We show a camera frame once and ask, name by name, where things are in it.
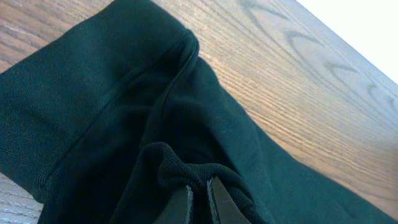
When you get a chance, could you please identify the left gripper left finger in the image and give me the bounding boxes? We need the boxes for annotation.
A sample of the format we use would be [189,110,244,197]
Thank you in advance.
[154,185,193,224]

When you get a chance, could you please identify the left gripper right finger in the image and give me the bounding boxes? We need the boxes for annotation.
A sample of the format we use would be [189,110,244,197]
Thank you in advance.
[206,177,251,224]

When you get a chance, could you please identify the black t-shirt with logo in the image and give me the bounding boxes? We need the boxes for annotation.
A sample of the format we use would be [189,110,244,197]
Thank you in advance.
[1,0,397,223]

